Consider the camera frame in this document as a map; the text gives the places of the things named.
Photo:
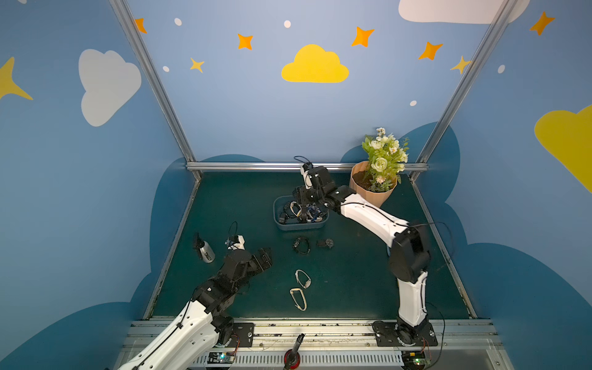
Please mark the silver cylindrical flashlight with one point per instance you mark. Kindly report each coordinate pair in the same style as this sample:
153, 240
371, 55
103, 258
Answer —
203, 249

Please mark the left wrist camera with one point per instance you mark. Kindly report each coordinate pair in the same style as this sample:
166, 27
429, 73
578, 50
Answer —
235, 242

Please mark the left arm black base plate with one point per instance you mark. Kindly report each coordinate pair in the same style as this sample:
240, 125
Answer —
239, 335

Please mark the aluminium frame post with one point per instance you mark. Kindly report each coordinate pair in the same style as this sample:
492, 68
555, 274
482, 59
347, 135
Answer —
135, 39
488, 43

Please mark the right green circuit board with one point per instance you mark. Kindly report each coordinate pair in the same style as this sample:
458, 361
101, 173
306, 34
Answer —
415, 360

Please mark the aluminium rail front frame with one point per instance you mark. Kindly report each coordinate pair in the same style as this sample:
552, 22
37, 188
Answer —
351, 344

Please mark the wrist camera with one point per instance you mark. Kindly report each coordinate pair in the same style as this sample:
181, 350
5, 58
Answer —
306, 167
235, 242

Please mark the aluminium left frame post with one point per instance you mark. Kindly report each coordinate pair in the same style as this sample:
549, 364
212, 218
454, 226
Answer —
135, 39

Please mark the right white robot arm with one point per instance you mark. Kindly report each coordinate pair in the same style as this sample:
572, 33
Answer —
409, 255

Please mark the aluminium right frame post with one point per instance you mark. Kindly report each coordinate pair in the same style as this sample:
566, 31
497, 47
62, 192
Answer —
488, 43

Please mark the artificial white flower plant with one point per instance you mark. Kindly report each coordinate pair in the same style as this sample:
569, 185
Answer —
387, 157

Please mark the black digital strap watch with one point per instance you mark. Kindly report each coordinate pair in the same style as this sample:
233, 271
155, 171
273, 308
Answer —
301, 245

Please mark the cream strap square watch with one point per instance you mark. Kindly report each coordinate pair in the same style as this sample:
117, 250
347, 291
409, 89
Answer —
299, 299

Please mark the left green circuit board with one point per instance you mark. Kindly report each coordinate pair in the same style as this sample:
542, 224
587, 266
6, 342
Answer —
221, 358

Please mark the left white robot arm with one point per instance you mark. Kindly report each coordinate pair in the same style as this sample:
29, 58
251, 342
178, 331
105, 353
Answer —
203, 322

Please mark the green circuit board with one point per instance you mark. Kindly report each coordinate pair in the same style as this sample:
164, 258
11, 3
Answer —
415, 360
221, 358

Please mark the ribbed terracotta flower pot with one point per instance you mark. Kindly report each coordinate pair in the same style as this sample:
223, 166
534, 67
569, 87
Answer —
377, 199

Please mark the red emergency stop button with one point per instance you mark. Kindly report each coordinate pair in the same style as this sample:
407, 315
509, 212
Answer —
292, 357

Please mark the cream strap small watch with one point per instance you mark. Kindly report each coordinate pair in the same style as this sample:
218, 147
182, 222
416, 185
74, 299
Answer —
296, 209

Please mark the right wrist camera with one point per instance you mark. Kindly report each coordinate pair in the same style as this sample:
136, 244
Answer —
306, 167

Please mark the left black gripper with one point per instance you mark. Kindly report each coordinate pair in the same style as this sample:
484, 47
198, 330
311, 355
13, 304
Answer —
257, 260

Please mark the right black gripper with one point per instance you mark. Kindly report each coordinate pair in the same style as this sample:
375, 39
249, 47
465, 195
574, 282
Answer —
304, 204

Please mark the small black watch white face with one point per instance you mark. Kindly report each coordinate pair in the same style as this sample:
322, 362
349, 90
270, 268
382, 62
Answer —
283, 218

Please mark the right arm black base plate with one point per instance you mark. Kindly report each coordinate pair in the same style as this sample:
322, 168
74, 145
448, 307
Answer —
400, 334

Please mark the blue plastic storage box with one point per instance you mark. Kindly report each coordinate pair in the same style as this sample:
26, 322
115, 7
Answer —
281, 204

